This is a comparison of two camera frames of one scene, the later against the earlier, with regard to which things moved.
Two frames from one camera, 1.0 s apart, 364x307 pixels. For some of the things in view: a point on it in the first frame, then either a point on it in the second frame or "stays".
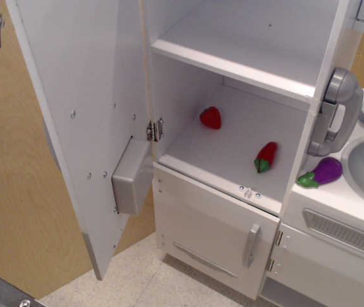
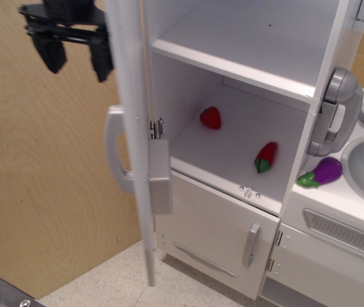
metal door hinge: [154, 131] stays
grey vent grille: [346, 234] stays
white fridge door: [87, 63] -> [126, 22]
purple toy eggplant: [329, 170] stays
